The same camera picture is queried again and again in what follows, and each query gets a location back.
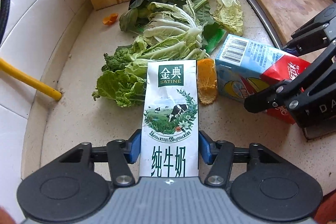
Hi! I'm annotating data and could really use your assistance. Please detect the red blue iced tea carton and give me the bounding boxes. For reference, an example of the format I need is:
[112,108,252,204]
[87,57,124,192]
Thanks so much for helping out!
[215,33,312,125]

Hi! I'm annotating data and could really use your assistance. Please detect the green white milk carton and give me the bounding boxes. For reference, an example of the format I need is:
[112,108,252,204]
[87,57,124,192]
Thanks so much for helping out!
[139,60,199,178]

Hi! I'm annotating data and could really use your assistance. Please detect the large orange peel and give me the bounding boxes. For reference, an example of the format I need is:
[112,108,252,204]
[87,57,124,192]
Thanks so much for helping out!
[197,59,218,105]

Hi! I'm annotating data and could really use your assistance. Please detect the pale yellow cabbage leaf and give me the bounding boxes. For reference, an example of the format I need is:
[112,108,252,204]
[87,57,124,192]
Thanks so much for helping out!
[213,0,244,36]

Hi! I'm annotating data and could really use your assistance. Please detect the green plastic wrapper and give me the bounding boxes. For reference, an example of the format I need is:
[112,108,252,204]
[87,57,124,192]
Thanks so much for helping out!
[205,28,227,55]

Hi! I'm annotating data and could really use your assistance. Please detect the green napa cabbage leaves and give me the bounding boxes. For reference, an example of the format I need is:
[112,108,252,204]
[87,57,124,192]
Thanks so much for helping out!
[92,0,208,107]

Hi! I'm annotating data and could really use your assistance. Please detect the small orange peel piece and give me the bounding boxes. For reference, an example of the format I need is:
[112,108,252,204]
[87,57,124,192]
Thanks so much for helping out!
[102,13,118,26]

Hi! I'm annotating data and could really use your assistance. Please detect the yellow gas hose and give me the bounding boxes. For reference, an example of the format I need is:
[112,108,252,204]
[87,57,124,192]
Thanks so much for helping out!
[0,57,63,102]

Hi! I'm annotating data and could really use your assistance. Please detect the black cable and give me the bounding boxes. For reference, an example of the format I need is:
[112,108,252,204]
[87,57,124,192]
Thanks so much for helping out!
[0,0,12,44]

